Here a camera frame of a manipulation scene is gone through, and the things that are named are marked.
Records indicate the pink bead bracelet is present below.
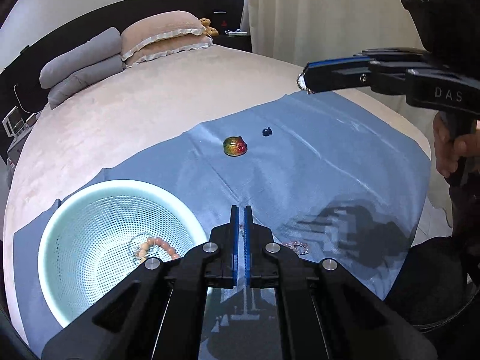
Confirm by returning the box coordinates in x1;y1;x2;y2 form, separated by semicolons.
282;240;310;255

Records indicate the orange wooden bead bracelet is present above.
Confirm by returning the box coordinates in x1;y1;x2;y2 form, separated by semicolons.
135;235;181;264

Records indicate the person right hand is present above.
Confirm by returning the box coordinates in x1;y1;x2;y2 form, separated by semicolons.
433;112;480;178

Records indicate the cream curtain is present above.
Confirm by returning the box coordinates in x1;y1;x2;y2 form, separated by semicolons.
247;0;422;85

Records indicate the dark blue small bead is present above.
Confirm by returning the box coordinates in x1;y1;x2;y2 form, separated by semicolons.
262;127;272;137

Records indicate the iridescent purple glass ornament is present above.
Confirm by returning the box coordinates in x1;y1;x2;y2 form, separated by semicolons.
223;136;247;157

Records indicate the brown teddy bear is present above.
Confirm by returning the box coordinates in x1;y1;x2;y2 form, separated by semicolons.
199;18;219;38

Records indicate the beige ruffled pillow lower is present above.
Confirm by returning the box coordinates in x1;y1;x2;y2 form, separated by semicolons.
124;34;212;67

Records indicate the beige ruffled pillow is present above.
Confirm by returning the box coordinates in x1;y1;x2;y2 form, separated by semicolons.
120;10;205;61
124;34;212;67

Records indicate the beige bed cover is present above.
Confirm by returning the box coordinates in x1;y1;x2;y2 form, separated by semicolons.
4;46;431;353

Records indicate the mint green mesh basket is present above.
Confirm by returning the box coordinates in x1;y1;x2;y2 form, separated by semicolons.
37;180;207;328

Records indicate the beige ruffled pillow upper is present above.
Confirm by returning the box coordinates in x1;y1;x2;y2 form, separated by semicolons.
120;10;205;61

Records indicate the grey folded pillow lower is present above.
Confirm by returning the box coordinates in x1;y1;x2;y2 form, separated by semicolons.
47;55;125;109

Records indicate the grey folded pillow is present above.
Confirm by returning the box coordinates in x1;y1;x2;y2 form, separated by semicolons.
47;55;125;109
39;27;122;89

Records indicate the grey folded pillow upper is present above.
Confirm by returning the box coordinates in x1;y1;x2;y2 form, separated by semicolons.
39;27;122;89

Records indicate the white bedside appliance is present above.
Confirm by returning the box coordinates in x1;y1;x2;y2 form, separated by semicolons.
2;106;26;137

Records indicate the black headboard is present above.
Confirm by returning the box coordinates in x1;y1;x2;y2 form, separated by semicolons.
0;0;253;151

